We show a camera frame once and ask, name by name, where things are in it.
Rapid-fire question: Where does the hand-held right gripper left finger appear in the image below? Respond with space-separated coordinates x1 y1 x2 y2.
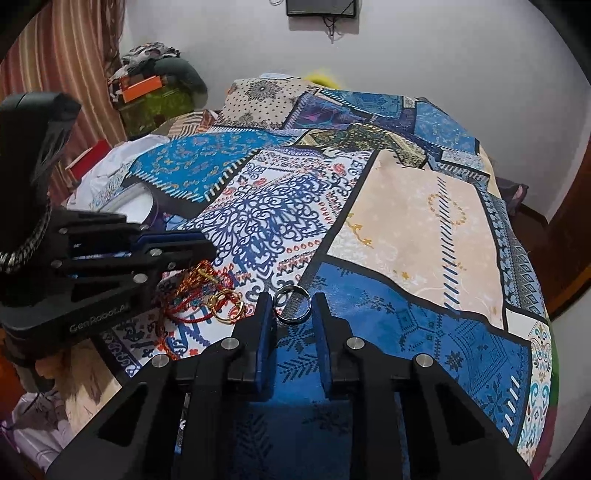
46 292 278 480

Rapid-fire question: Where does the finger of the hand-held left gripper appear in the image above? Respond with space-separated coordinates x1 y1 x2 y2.
50 210 206 254
52 242 218 302

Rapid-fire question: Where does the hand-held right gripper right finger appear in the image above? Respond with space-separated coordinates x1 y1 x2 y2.
311 292 534 480

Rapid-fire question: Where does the silver ring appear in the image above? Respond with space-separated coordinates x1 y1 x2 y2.
272 285 315 324

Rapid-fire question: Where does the red cord bracelet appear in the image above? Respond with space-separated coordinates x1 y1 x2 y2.
157 260 242 361

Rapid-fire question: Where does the white cloth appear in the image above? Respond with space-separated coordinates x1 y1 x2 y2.
67 137 163 223

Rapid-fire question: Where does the blue patterned pillow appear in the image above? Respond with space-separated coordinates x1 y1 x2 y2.
122 129 265 219

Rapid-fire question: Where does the red box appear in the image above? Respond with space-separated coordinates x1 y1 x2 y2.
65 140 112 182

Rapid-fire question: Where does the light floral cloth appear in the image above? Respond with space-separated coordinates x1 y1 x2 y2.
0 387 77 474

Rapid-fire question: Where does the orange box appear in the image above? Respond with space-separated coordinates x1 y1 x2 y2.
120 75 165 103

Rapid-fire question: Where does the patchwork printed blanket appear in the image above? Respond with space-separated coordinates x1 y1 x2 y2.
60 73 555 468

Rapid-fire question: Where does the beige patterned pillow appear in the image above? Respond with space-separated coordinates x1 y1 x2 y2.
215 76 325 131

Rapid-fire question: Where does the pile of clothes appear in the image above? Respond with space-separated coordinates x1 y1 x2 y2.
107 41 209 140

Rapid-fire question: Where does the striped curtain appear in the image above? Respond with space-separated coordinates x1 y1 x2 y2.
0 0 136 195

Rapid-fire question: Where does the yellow cloth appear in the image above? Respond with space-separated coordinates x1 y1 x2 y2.
308 68 343 89

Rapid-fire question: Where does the dark purple cloth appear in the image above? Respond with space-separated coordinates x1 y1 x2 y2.
496 179 530 209

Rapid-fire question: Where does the wooden door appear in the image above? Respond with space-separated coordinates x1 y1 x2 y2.
538 134 591 321

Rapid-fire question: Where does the gold ring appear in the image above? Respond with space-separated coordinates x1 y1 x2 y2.
206 295 233 324
221 291 248 320

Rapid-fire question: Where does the black wall-mounted screen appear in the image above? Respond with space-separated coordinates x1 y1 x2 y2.
286 0 359 18

